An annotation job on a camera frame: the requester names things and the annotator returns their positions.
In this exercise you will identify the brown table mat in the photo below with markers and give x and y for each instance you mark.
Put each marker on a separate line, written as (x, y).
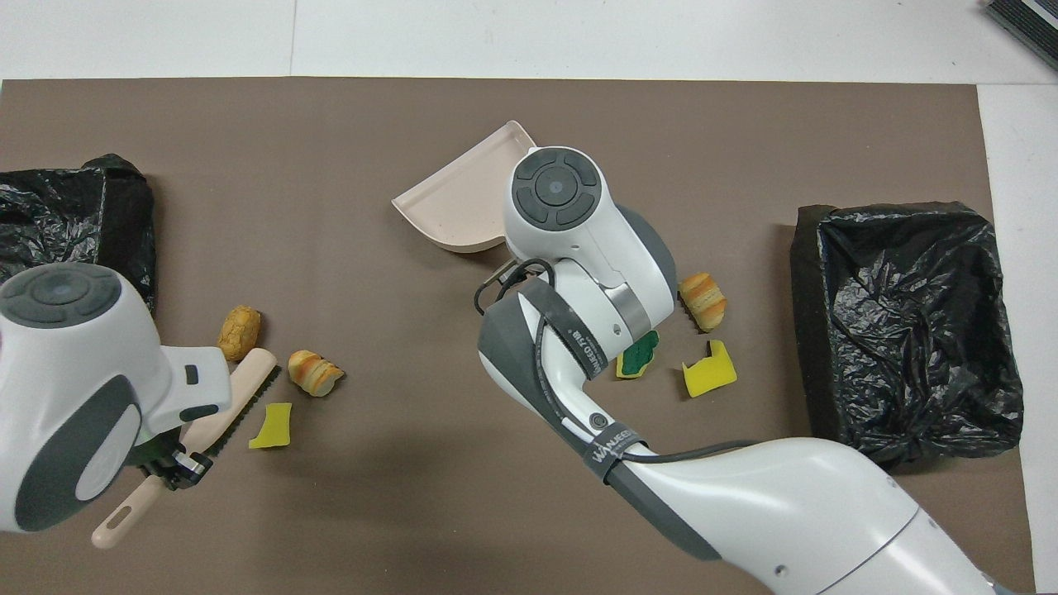
(372, 512)

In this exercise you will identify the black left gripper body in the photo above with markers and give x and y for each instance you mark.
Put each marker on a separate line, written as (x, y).
(169, 464)

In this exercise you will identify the black bag-lined bin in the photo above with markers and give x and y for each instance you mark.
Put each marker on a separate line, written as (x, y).
(909, 330)
(74, 215)

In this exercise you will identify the green yellow sponge piece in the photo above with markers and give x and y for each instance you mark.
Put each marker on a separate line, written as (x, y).
(638, 359)

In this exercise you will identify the notched yellow sponge piece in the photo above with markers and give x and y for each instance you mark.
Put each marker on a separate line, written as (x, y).
(709, 372)

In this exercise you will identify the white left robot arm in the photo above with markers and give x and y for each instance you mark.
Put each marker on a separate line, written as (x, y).
(74, 372)

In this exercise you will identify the orange striped bread piece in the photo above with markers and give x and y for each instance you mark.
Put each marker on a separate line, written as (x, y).
(314, 372)
(704, 301)

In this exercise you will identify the beige plastic dustpan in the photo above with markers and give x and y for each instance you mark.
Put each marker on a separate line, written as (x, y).
(455, 207)

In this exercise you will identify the black ribbed device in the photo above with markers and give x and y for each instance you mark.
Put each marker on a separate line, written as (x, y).
(1029, 23)

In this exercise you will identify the beige hand brush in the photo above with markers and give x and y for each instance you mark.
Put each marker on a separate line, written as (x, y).
(240, 388)

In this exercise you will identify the brown potato-shaped bun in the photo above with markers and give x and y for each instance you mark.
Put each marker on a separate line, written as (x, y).
(239, 332)

